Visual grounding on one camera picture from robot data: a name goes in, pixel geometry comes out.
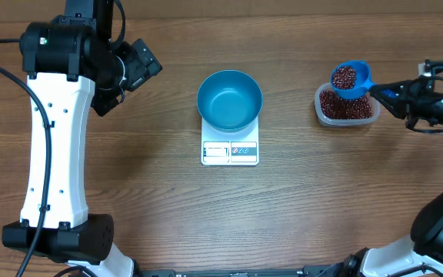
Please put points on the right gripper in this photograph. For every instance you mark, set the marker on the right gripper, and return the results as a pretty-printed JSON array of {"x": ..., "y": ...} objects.
[{"x": 405, "y": 104}]

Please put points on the clear plastic container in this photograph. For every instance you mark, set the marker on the clear plastic container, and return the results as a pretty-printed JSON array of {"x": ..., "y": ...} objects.
[{"x": 330, "y": 122}]

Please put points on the white digital kitchen scale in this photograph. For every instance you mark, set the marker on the white digital kitchen scale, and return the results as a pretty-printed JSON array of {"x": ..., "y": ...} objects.
[{"x": 239, "y": 148}]

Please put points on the blue metal bowl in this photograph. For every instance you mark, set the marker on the blue metal bowl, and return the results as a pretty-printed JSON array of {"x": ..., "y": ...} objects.
[{"x": 229, "y": 100}]

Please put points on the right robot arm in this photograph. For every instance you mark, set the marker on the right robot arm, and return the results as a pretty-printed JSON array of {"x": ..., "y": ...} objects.
[{"x": 420, "y": 252}]

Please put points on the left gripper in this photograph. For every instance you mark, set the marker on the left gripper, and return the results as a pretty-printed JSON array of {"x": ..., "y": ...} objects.
[{"x": 141, "y": 73}]

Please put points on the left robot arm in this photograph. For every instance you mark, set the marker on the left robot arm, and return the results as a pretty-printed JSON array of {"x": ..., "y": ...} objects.
[{"x": 73, "y": 67}]

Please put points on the blue plastic measuring scoop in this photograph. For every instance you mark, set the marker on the blue plastic measuring scoop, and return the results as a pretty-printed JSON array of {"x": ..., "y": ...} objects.
[{"x": 362, "y": 82}]

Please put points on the red adzuki beans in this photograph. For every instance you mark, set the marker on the red adzuki beans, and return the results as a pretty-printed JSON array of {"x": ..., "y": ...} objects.
[{"x": 335, "y": 107}]

